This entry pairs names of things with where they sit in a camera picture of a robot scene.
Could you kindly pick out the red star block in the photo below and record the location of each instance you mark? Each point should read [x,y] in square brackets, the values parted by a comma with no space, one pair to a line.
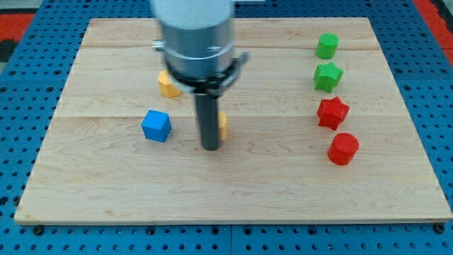
[332,112]

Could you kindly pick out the yellow block behind rod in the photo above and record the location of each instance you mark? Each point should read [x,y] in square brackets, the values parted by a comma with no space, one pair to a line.
[222,125]

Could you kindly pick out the wooden board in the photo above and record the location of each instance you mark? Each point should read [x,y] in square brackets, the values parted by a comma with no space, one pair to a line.
[96,167]

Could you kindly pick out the green star block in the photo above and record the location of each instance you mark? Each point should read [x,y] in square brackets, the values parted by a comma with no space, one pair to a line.
[327,77]

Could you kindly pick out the blue cube block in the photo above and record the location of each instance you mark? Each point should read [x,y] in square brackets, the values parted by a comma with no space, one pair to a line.
[156,125]

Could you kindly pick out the yellow pentagon block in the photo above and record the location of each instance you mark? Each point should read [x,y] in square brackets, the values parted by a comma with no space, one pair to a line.
[166,87]

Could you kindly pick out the red cylinder block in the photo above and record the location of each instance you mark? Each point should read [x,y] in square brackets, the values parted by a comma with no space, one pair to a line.
[343,148]

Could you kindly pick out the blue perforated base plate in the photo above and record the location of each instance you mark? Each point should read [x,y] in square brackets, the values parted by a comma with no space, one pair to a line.
[34,78]

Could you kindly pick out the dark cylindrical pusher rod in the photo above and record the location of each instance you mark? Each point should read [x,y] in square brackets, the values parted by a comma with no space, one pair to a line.
[208,121]

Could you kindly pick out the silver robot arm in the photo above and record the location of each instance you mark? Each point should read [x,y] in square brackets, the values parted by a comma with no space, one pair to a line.
[198,44]

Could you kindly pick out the green cylinder block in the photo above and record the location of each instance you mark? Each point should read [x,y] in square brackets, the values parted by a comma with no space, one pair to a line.
[327,45]

